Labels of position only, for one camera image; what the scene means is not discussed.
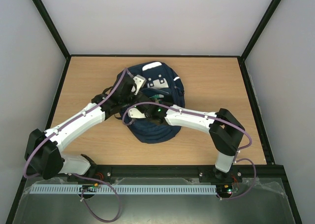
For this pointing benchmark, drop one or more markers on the navy blue backpack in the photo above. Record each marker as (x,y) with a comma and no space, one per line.
(160,79)

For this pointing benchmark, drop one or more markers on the black aluminium frame rail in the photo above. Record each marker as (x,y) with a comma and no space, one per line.
(204,173)

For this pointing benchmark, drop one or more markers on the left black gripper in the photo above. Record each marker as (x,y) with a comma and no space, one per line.
(136,103)

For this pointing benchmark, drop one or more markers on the green cap marker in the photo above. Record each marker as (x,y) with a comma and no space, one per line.
(157,97)

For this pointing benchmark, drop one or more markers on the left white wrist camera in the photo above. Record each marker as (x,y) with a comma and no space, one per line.
(139,81)

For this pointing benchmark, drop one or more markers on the light blue slotted cable duct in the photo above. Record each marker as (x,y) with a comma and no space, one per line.
(124,189)

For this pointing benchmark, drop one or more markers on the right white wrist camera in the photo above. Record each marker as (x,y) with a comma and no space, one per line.
(134,113)

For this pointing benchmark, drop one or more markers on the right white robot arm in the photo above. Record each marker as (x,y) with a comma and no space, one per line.
(225,131)

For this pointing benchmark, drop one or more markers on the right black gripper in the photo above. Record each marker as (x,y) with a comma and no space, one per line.
(141,108)

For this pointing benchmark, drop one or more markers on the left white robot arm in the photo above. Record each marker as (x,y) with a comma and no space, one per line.
(45,150)

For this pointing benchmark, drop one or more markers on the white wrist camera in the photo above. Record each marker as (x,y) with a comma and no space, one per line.
(134,113)
(139,81)

